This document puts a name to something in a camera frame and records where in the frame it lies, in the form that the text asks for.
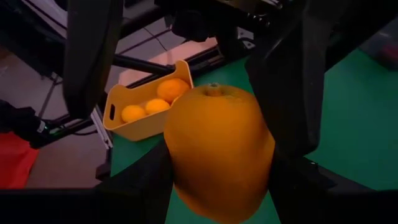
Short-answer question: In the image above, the small yellow lemon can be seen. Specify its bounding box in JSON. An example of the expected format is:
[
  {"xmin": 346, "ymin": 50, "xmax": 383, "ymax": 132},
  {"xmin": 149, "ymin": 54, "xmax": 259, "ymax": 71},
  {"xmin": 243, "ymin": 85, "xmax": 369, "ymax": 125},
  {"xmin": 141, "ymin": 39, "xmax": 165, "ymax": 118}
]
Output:
[{"xmin": 144, "ymin": 98, "xmax": 171, "ymax": 115}]

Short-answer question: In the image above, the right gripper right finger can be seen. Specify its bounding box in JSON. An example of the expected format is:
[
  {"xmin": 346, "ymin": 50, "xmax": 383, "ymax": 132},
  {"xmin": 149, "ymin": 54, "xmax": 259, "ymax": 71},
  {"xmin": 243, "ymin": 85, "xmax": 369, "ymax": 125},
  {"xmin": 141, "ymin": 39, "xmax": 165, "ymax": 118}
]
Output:
[{"xmin": 267, "ymin": 146, "xmax": 343, "ymax": 224}]

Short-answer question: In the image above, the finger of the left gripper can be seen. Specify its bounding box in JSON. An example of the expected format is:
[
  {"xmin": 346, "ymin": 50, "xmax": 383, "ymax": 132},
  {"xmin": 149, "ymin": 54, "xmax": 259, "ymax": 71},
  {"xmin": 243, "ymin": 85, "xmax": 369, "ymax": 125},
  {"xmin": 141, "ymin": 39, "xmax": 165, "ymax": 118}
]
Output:
[
  {"xmin": 63, "ymin": 0, "xmax": 124, "ymax": 119},
  {"xmin": 245, "ymin": 0, "xmax": 346, "ymax": 158}
]

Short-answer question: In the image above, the yellow plastic basket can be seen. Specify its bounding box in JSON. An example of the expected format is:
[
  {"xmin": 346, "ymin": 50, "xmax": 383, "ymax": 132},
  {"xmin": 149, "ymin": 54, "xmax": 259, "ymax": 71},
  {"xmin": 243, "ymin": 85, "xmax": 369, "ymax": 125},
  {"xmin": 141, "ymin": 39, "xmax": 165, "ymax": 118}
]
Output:
[{"xmin": 103, "ymin": 59, "xmax": 195, "ymax": 142}]

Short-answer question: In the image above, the red cloth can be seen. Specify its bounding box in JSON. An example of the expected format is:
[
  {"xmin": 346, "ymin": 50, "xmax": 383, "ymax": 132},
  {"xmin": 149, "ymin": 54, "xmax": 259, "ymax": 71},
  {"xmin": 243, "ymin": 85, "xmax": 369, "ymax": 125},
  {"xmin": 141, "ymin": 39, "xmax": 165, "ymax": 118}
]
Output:
[{"xmin": 0, "ymin": 132, "xmax": 40, "ymax": 190}]

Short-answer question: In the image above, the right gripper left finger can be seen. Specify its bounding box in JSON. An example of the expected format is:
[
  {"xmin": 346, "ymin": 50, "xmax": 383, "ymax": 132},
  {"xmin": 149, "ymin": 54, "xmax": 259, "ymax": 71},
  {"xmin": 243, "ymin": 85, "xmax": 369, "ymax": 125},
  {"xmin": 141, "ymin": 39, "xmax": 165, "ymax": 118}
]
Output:
[{"xmin": 102, "ymin": 139, "xmax": 174, "ymax": 224}]

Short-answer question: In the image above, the green table mat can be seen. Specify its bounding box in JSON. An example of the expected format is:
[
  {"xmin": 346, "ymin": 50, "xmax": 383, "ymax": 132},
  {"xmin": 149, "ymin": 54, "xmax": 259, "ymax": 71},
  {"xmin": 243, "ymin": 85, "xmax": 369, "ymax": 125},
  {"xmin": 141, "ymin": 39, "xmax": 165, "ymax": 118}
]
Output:
[{"xmin": 110, "ymin": 46, "xmax": 398, "ymax": 224}]

